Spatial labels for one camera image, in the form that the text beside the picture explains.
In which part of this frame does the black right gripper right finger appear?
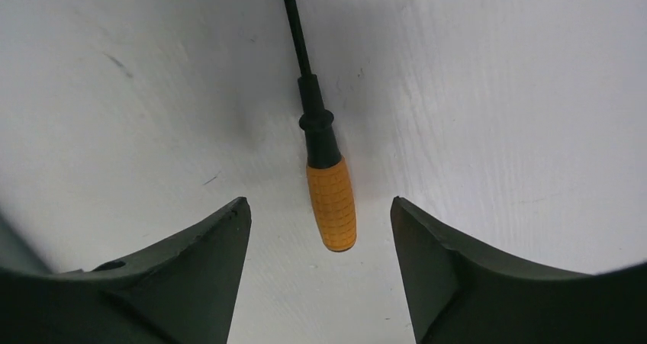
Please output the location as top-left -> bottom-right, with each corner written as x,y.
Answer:
391,197 -> 646,343

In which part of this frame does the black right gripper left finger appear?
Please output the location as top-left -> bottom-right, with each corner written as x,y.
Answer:
1,197 -> 251,343

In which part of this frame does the orange and black screwdriver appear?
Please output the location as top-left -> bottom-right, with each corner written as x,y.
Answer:
283,0 -> 357,252

